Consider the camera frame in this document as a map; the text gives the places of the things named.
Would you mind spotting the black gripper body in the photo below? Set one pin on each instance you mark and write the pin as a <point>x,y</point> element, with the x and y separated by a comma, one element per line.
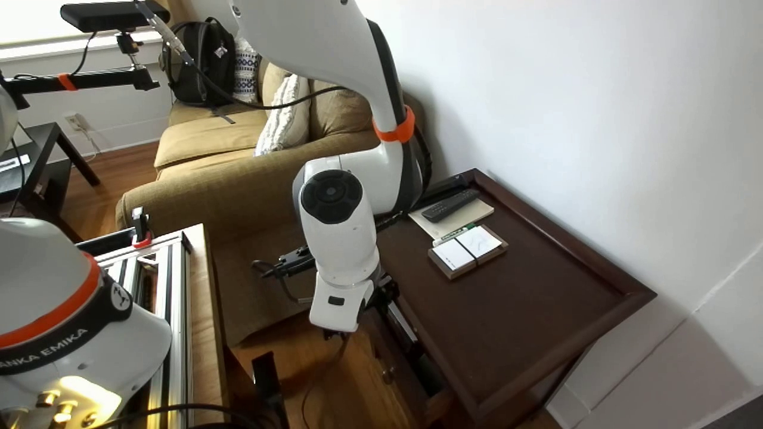
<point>380,289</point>

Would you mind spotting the dark wooden drawer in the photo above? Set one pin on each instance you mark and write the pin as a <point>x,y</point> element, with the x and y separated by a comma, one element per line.
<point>396,373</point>

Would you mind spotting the white green marker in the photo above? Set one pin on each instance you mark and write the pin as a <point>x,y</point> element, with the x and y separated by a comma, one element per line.
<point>453,233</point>

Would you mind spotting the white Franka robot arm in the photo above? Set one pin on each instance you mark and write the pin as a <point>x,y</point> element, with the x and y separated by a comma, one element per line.
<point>341,240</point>

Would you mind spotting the white square card box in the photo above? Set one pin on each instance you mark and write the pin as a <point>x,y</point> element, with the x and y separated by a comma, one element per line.
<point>481,242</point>
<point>452,255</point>

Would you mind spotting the dark wooden nightstand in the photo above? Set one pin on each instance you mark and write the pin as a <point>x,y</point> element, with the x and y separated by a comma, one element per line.
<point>515,310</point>

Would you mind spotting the beige paper pad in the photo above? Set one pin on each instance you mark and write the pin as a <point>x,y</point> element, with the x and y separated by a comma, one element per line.
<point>477,216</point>

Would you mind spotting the long black bar remote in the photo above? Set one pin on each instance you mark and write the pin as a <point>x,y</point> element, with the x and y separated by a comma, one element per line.
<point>453,187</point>

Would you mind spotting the white knit pillow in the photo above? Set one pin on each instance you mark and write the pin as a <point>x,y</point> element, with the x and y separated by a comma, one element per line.
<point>281,120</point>

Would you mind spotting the olive fabric sofa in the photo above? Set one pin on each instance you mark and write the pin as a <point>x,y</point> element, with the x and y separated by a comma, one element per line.
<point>205,182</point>

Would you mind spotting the black red clamp knob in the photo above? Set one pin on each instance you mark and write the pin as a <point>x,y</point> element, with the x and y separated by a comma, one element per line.
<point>141,227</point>

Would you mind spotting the white patterned cloth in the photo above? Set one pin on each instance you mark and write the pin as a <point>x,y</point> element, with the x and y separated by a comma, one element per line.
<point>246,72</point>

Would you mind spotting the black backpack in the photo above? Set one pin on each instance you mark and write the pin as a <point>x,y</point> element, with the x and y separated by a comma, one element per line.
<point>204,64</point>

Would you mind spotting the black side table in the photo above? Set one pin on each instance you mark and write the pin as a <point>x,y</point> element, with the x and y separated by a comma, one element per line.
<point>48,187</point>

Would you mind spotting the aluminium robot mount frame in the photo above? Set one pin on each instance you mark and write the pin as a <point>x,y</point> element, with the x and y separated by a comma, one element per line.
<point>169,317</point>

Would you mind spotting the white wall outlet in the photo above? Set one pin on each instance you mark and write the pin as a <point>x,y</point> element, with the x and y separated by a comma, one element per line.
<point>78,122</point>

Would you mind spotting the black camera stand boom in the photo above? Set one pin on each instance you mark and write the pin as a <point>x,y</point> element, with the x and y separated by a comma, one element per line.
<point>103,80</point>

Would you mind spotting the black stereo camera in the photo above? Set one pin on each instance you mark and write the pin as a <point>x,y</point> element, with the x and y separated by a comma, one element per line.
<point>103,16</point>

